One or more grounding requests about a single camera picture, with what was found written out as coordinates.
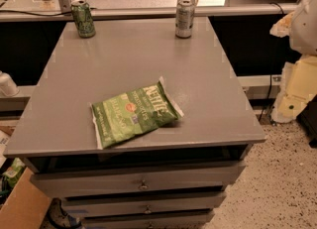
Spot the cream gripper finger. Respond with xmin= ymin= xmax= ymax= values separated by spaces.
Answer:
xmin=270 ymin=56 xmax=317 ymax=123
xmin=269 ymin=12 xmax=294 ymax=38

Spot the green jalapeno chip bag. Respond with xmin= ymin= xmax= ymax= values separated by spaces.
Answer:
xmin=90 ymin=76 xmax=183 ymax=150

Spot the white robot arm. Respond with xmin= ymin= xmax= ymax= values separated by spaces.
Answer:
xmin=269 ymin=0 xmax=317 ymax=123

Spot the silver green 7up can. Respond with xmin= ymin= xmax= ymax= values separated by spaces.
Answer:
xmin=175 ymin=0 xmax=194 ymax=39

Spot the green patterned soda can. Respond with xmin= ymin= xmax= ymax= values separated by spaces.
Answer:
xmin=71 ymin=0 xmax=96 ymax=38

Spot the grey drawer cabinet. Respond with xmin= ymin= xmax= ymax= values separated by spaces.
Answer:
xmin=5 ymin=18 xmax=264 ymax=229

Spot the top drawer knob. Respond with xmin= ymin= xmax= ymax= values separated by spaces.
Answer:
xmin=139 ymin=180 xmax=149 ymax=191

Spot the drawer knob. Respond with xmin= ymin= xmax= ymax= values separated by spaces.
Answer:
xmin=139 ymin=180 xmax=149 ymax=191
xmin=144 ymin=206 xmax=153 ymax=214

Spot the middle drawer knob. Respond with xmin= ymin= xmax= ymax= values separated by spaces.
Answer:
xmin=144 ymin=206 xmax=153 ymax=214

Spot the white cylinder at left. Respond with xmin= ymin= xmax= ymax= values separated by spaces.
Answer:
xmin=0 ymin=71 xmax=19 ymax=97

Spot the brown cardboard box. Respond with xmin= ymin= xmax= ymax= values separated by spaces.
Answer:
xmin=0 ymin=169 xmax=52 ymax=229

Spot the green package on floor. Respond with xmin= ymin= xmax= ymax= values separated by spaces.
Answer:
xmin=3 ymin=158 xmax=25 ymax=188

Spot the black cable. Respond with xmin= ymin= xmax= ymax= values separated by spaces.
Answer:
xmin=258 ymin=73 xmax=273 ymax=122

